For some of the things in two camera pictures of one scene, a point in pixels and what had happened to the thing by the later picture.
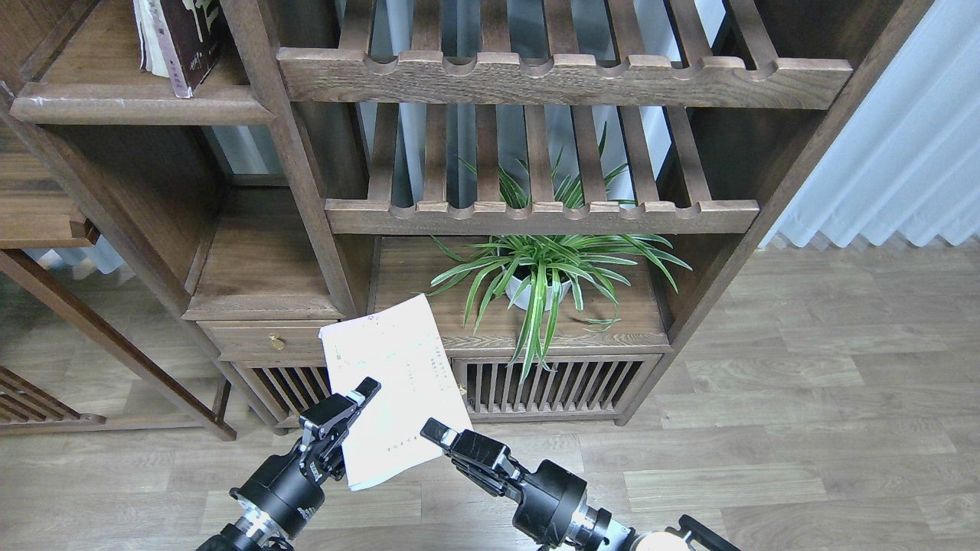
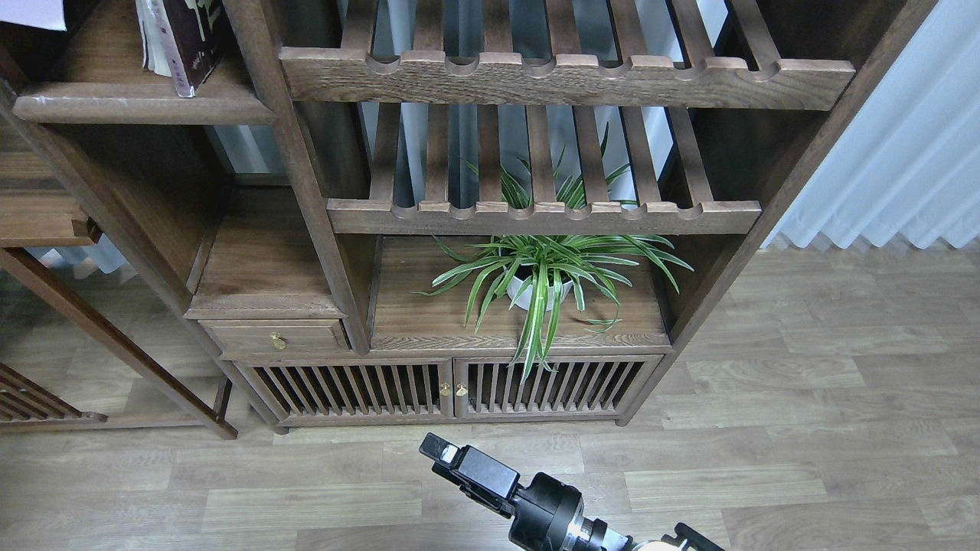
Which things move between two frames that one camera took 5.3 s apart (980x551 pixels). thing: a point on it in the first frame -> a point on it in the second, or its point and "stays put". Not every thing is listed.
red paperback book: [158, 50] stays put
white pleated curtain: [906, 164] stays put
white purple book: [400, 347] -> [44, 14]
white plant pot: [514, 284] stays put
